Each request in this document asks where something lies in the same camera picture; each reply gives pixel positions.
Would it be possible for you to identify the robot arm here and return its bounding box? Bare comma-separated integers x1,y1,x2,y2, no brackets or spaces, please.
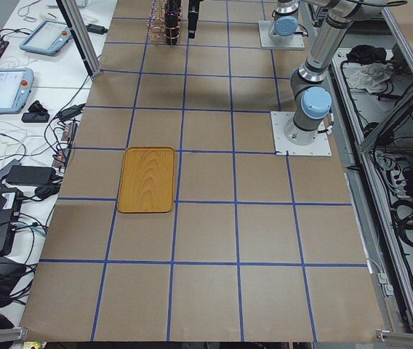
188,0,299,39
284,0,407,145

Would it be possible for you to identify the aluminium frame post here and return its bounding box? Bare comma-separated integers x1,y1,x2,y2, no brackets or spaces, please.
56,0,101,79

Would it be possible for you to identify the white crumpled cloth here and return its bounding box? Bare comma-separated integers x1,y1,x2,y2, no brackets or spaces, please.
347,63,394,94

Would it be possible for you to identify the teach pendant far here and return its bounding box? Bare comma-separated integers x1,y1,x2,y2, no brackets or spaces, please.
19,20,72,56

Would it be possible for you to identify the wooden tray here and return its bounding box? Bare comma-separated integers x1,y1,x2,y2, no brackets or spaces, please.
117,147,175,214

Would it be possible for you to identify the teach pendant near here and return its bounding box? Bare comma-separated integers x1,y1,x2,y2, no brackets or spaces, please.
0,68,35,114

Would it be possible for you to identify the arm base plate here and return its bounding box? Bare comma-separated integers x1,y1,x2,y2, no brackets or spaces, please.
270,111,332,157
258,16,305,50

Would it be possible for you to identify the dark wine bottle end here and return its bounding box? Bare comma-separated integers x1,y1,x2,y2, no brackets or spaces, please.
164,0,182,45

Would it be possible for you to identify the copper wire bottle basket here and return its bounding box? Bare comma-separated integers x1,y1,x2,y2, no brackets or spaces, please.
148,0,182,45

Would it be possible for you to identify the teach pendant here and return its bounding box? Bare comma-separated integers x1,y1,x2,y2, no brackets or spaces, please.
19,20,72,56
0,68,35,114

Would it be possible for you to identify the black power adapter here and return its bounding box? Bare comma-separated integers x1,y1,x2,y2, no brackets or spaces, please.
6,165,55,186

